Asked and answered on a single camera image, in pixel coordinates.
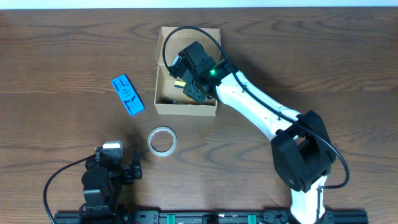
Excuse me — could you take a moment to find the yellow and black marker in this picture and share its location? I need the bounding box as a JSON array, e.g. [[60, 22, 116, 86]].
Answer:
[[174, 80, 186, 88]]

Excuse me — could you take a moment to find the black and white marker pen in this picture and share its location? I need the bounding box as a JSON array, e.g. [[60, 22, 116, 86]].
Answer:
[[163, 97, 178, 105]]

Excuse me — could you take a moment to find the blue plastic tape dispenser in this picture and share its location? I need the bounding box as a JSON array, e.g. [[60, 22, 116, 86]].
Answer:
[[111, 73, 145, 116]]

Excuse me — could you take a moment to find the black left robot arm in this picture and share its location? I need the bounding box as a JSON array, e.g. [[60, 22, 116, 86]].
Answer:
[[78, 147, 142, 223]]

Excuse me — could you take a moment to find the open cardboard box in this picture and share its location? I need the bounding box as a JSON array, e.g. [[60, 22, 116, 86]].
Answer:
[[154, 26, 221, 117]]

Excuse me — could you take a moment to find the large clear tape roll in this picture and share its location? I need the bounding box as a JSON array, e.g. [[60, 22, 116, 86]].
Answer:
[[147, 126, 178, 157]]

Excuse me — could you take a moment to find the black mounting rail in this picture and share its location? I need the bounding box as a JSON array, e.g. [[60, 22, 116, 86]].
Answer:
[[53, 210, 369, 224]]

